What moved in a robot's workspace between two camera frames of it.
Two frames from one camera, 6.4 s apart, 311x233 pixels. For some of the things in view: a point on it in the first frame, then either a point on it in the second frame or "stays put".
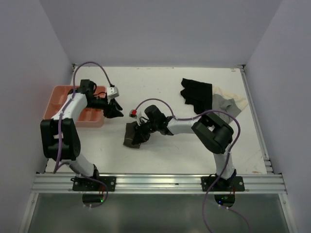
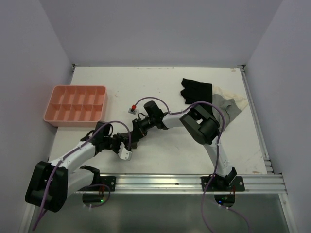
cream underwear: x=241 y=102 stays put
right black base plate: x=235 y=184 stays put
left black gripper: x=112 y=109 -> x=120 y=138
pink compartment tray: x=92 y=118 stays put
